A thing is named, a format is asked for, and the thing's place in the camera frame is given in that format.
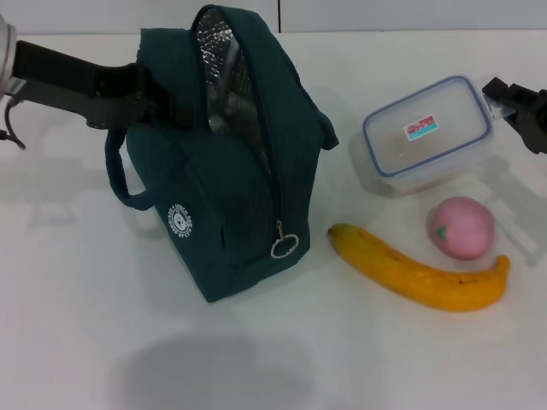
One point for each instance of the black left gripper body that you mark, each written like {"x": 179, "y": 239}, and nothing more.
{"x": 64, "y": 81}

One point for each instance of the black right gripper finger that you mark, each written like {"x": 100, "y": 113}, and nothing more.
{"x": 498, "y": 89}

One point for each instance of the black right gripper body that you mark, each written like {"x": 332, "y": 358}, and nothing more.
{"x": 534, "y": 119}

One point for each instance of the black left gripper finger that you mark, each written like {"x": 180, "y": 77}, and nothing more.
{"x": 175, "y": 109}

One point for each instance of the clear blue-rimmed food container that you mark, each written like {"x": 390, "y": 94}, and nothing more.
{"x": 427, "y": 132}

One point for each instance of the dark teal insulated lunch bag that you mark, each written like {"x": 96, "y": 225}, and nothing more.
{"x": 231, "y": 179}

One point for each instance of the pink toy peach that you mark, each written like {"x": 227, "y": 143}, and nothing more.
{"x": 463, "y": 228}

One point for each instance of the yellow banana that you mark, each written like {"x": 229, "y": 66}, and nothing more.
{"x": 419, "y": 277}

